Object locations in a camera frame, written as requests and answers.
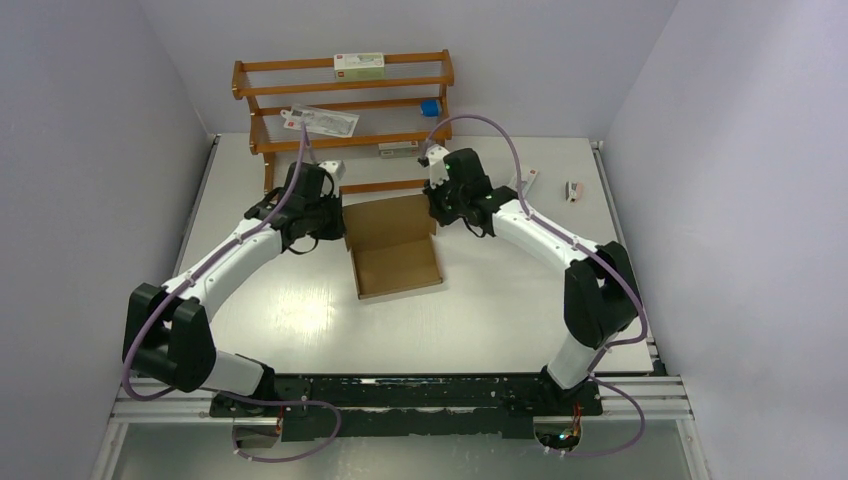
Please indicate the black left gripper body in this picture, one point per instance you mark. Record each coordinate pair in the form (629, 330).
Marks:
(325, 222)

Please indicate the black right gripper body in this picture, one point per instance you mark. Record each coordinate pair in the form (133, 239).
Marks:
(445, 202)

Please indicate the brown cardboard box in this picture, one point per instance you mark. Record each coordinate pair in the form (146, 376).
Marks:
(391, 245)

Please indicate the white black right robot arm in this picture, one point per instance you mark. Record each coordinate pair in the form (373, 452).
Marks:
(599, 292)

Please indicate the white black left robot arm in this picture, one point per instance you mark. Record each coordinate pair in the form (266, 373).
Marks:
(167, 331)

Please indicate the small grey box lower shelf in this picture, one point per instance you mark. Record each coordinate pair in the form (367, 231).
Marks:
(399, 149)

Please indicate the white green box top shelf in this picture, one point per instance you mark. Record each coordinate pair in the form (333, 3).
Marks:
(355, 67)

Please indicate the white teal small carton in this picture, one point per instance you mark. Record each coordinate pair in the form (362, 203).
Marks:
(524, 184)

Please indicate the blue white small roll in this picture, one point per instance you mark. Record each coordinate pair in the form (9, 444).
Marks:
(431, 108)

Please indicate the clear plastic blister pack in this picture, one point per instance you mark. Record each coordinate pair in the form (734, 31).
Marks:
(320, 121)

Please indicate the small pink stapler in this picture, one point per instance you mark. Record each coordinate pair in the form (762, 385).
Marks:
(574, 191)

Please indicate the orange wooden shelf rack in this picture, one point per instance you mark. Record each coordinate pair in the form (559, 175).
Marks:
(398, 105)

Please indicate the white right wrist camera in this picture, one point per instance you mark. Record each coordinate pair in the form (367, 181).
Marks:
(433, 159)

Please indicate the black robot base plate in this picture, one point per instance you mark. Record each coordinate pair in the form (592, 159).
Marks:
(402, 405)

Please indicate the aluminium table frame rail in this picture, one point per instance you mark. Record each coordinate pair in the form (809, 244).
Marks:
(622, 398)

